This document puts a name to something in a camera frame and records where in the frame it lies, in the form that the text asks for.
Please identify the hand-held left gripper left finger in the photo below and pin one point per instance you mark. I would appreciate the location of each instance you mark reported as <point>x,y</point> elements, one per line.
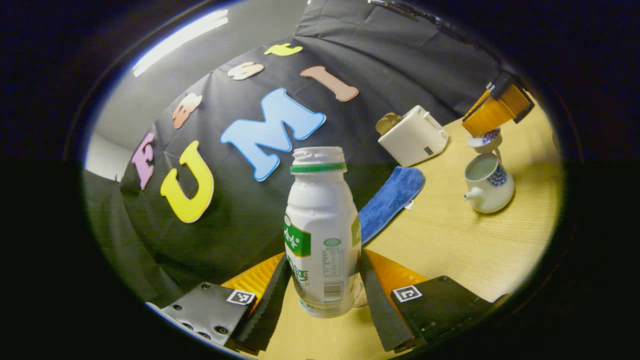
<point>272,305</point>

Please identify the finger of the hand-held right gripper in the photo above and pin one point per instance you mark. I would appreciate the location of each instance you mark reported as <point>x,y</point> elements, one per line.
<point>487,116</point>
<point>517,100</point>

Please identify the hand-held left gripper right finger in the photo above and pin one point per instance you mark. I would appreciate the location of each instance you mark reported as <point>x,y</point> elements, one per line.
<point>382,315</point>

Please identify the white teacup lid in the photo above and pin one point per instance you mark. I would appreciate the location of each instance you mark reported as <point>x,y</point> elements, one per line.
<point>485,142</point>

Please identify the white blue-patterned teacup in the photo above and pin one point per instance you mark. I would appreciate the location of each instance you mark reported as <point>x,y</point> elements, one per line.
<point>492,190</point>

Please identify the white plastic water bottle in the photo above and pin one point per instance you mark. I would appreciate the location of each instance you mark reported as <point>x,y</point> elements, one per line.
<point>320,210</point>

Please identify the white toaster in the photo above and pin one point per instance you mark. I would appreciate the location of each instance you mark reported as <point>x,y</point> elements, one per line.
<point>412,137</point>

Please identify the brown bread slice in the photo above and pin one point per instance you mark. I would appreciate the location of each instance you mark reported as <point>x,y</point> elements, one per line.
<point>395,119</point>
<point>383,126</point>

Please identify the blue towel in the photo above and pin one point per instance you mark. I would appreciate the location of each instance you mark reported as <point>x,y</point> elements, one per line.
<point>392,197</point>

